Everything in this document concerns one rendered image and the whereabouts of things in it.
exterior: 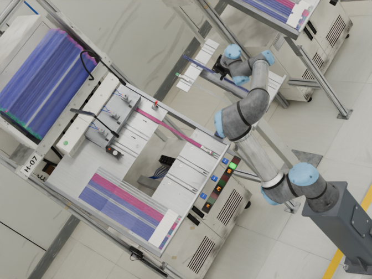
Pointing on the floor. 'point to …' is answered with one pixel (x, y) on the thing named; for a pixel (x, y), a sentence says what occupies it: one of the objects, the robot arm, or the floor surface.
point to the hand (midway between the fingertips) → (222, 77)
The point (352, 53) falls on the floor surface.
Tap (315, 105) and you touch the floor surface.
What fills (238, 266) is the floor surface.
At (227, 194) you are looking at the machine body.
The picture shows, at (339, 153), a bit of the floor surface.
